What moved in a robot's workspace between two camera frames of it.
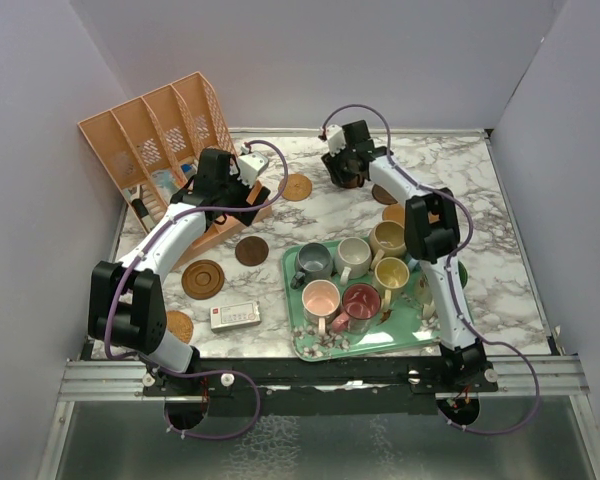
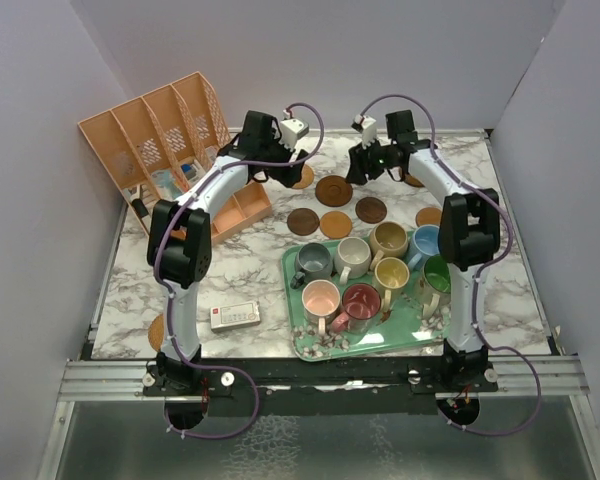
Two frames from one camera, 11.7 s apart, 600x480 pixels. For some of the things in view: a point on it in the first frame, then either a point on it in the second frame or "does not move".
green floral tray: x=408 y=323 does not move
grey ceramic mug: x=314 y=263 does not move
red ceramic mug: x=361 y=305 does not move
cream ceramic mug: x=352 y=257 does not move
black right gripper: x=331 y=163 to x=358 y=165
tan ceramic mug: x=387 y=239 does not move
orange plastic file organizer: x=154 y=145 does not move
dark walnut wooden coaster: x=383 y=195 to x=371 y=210
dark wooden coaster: x=251 y=251 to x=303 y=221
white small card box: x=233 y=316 does not move
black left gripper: x=260 y=195 to x=286 y=175
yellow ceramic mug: x=391 y=277 does not move
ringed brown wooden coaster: x=201 y=279 to x=333 y=191
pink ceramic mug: x=320 y=303 does not move
